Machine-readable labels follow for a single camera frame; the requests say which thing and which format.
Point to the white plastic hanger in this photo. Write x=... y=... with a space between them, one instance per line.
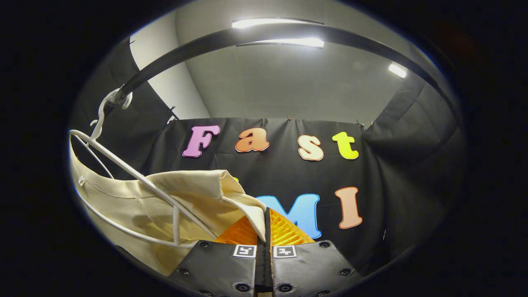
x=142 y=178

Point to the cream button-up shirt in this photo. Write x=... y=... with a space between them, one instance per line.
x=123 y=206

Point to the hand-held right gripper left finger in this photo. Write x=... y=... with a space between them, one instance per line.
x=222 y=268

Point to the ceiling light panel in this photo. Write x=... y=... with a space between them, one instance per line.
x=397 y=70

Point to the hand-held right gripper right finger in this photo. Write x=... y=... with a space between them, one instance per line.
x=270 y=255

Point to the black backdrop cloth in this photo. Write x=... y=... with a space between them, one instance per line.
x=392 y=185

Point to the black clothes rack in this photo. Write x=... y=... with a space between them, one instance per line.
x=264 y=32

